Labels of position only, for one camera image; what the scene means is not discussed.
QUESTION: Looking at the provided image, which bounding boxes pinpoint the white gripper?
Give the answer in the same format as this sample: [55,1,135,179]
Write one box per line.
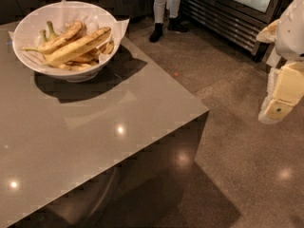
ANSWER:
[256,0,304,124]

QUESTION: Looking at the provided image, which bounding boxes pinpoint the large front yellow banana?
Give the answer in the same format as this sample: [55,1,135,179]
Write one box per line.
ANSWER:
[44,27,111,67]

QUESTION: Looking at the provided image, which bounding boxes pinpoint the rear yellow banana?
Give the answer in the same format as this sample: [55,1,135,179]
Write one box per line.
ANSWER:
[22,20,83,55]

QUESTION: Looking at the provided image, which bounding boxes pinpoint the white bowl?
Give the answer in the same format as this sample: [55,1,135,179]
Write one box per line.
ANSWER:
[11,0,122,83]

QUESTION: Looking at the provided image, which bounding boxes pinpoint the glass door refrigerator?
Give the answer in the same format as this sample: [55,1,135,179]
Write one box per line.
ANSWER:
[181,0,291,61]

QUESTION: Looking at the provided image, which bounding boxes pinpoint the person in white trousers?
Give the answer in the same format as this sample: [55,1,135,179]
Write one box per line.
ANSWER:
[149,0,187,43]

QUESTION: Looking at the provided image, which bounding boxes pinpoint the small bananas at bottom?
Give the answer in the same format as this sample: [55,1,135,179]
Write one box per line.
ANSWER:
[59,41,114,71]

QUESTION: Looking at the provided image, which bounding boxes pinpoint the white paper liner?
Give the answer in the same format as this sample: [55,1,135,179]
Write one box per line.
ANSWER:
[8,0,131,71]

